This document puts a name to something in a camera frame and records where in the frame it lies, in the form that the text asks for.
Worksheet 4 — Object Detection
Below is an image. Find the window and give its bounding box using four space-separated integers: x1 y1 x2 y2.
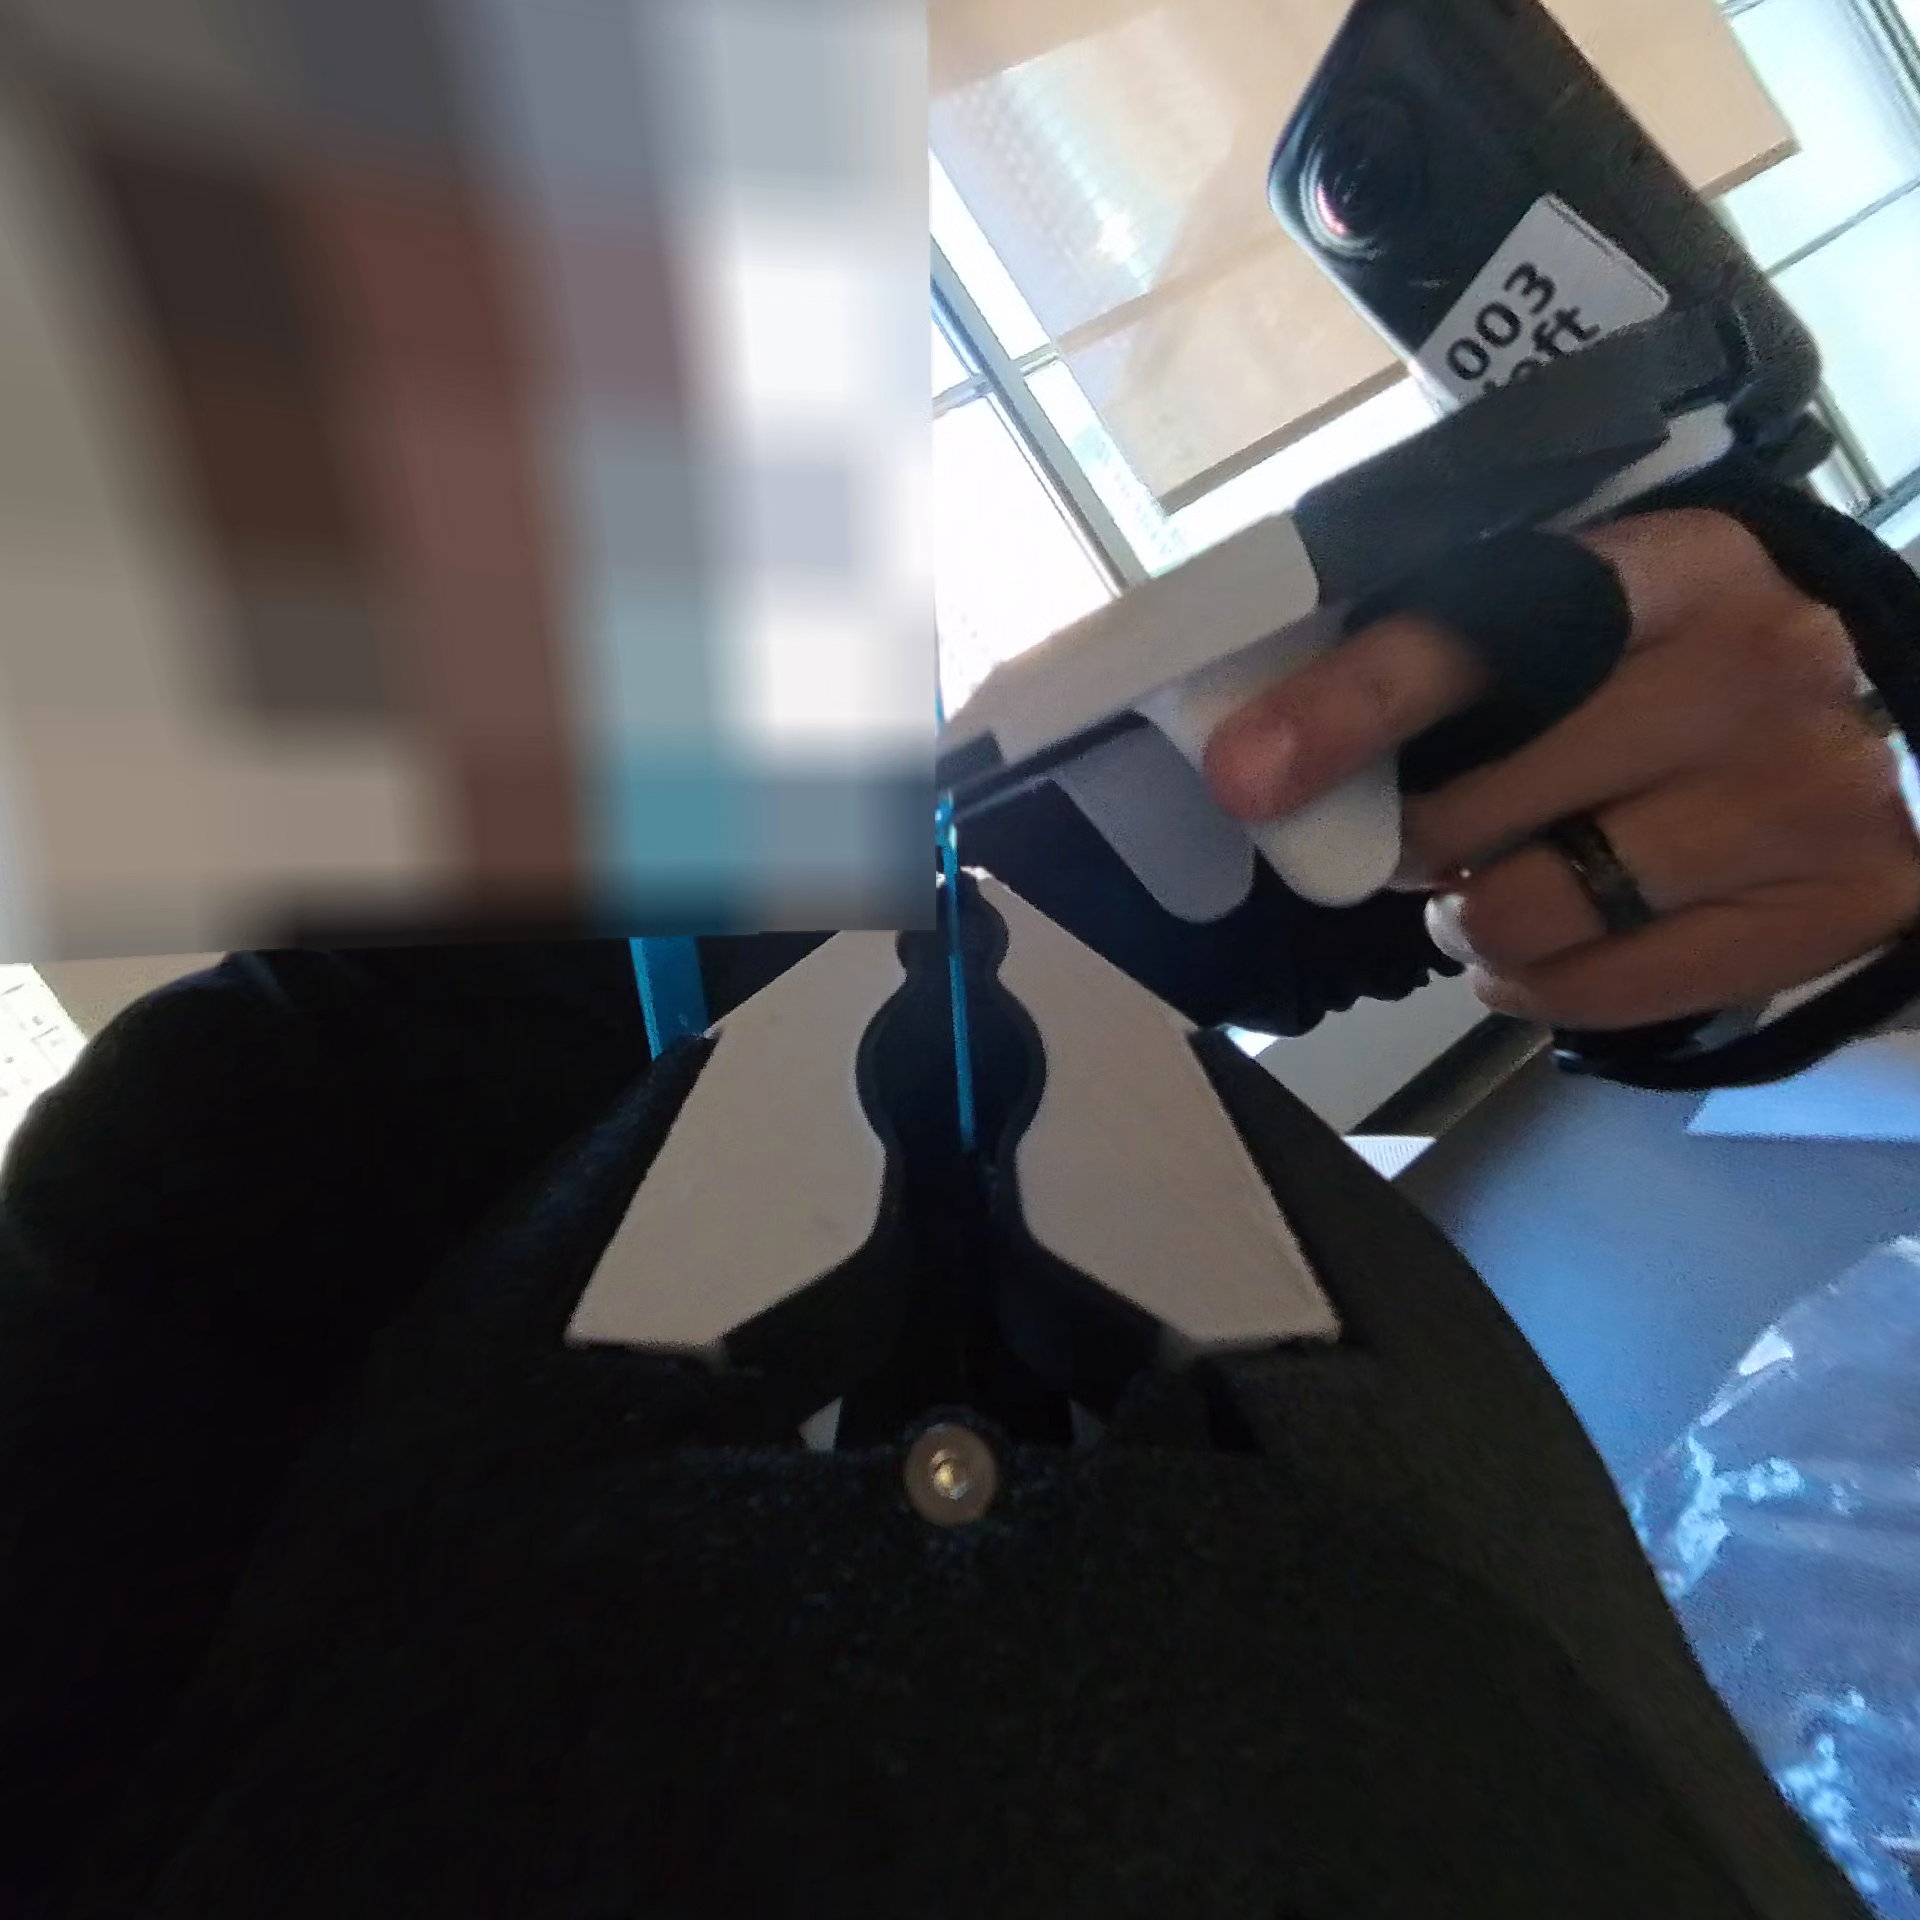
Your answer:
931 0 1920 669

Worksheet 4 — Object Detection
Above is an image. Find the dark finger ring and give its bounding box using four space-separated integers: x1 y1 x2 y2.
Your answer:
1553 815 1661 934

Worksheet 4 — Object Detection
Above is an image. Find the person's black top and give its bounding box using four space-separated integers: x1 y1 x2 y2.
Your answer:
0 936 706 1920

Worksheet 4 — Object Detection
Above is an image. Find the beige roller blind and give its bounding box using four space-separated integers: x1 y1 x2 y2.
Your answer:
931 0 1804 515

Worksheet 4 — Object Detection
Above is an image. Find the large clear plastic bag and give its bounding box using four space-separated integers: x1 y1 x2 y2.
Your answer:
1625 1237 1920 1920

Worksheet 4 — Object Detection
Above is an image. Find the blue metal bracket assembly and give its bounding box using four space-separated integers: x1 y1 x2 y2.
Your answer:
629 807 980 1159

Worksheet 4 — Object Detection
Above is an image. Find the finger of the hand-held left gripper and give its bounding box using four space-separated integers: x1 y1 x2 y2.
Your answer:
936 517 1327 823

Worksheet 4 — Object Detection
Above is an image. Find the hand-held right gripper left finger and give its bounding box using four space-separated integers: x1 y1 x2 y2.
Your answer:
564 929 905 1361

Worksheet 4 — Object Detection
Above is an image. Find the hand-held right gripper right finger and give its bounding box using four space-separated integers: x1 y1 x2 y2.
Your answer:
959 867 1344 1361

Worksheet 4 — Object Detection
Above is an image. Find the person's left hand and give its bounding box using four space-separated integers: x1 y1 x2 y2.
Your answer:
1207 509 1920 1039

